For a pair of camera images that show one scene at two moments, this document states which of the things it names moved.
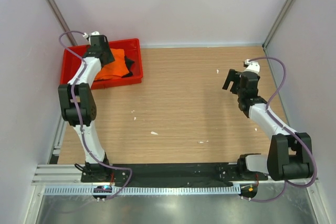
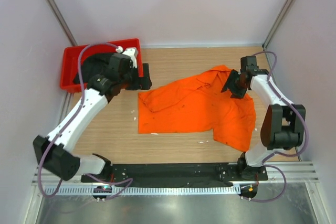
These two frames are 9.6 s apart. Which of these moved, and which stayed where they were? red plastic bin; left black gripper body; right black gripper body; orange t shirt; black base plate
Moved: orange t shirt; right black gripper body; left black gripper body
Stayed: black base plate; red plastic bin
